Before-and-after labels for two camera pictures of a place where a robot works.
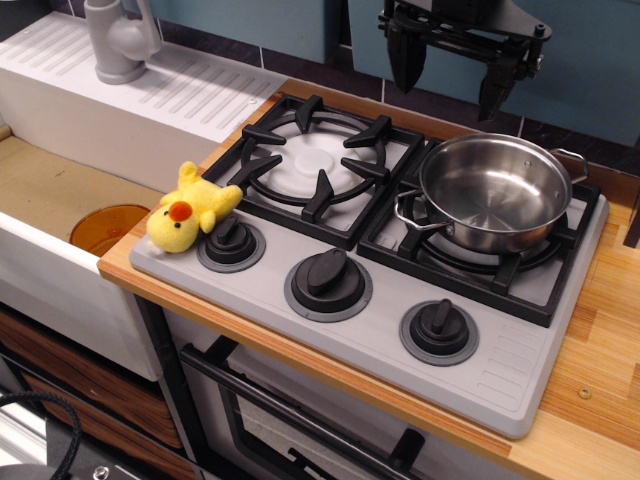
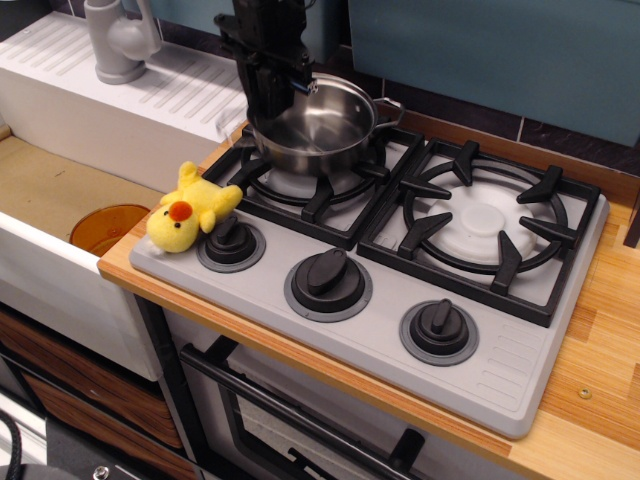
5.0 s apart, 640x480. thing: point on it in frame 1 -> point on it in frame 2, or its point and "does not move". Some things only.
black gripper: [503, 30] -> [267, 37]
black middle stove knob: [328, 287] does not move
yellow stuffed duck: [174, 226] does not move
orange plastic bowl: [100, 227] does not move
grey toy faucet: [123, 37] does not move
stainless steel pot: [497, 192] -> [323, 131]
